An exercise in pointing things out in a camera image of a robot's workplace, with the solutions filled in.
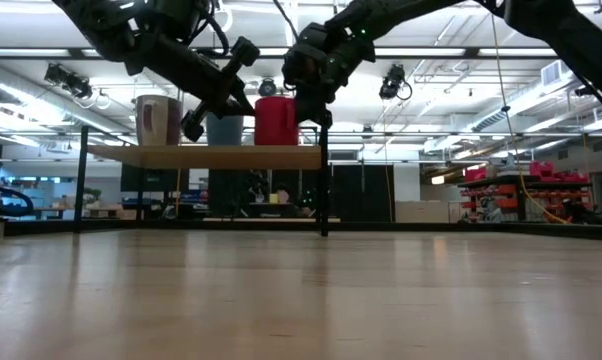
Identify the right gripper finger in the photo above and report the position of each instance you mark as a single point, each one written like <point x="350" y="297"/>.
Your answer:
<point x="313" y="110"/>

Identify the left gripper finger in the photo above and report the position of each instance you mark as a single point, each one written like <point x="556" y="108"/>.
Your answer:
<point x="193" y="127"/>
<point x="245" y="51"/>

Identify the blue cup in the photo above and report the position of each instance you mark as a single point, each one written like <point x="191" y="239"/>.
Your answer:
<point x="225" y="132"/>

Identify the red mug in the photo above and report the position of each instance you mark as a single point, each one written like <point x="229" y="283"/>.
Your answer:
<point x="275" y="125"/>

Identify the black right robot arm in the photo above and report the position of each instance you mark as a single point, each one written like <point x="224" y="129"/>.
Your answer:
<point x="571" y="30"/>

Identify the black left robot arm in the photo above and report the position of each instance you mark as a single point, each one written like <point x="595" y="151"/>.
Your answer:
<point x="131" y="30"/>

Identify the wooden shelf with black legs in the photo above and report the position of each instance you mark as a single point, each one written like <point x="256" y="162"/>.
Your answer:
<point x="206" y="157"/>

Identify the round black ceiling fixture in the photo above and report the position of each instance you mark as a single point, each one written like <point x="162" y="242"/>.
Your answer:
<point x="267" y="88"/>

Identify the black ceiling spotlight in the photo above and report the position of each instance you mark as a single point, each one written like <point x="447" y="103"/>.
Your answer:
<point x="392" y="82"/>
<point x="66" y="79"/>

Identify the person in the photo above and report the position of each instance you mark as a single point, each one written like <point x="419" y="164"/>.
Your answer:
<point x="283" y="194"/>

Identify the black cabinet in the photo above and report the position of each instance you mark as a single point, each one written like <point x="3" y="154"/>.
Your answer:
<point x="361" y="195"/>

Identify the ceiling light strip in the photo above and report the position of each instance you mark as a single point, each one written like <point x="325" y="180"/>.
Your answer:
<point x="26" y="52"/>
<point x="421" y="52"/>

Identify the beige box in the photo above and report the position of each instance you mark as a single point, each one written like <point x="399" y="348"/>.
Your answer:
<point x="421" y="212"/>

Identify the rack with red bins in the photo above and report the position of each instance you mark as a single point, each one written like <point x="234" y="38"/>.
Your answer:
<point x="506" y="190"/>

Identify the white ceiling air vent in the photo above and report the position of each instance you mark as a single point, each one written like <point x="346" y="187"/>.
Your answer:
<point x="555" y="73"/>

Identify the black metal table frame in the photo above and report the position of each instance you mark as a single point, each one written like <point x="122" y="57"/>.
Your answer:
<point x="431" y="226"/>

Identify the silver air duct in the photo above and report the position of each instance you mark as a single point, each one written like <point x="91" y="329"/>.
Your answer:
<point x="496" y="119"/>

